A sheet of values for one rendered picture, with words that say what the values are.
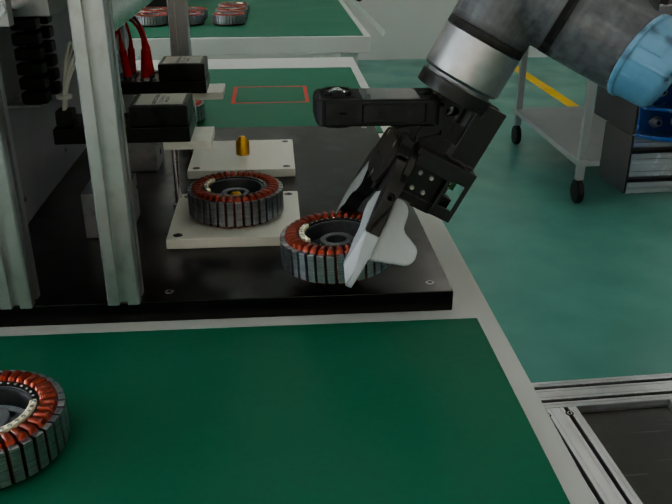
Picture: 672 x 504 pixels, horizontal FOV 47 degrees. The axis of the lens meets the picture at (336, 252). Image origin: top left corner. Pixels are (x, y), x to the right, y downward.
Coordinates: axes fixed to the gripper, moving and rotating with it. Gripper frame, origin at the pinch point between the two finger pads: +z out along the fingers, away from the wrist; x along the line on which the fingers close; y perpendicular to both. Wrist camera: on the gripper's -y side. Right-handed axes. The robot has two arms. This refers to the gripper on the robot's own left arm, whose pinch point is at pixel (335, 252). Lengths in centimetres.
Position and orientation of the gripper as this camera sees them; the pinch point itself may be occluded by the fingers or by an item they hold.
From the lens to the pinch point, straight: 77.5
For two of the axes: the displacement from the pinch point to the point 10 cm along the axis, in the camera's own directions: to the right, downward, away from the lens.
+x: -0.7, -4.1, 9.1
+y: 8.8, 4.0, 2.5
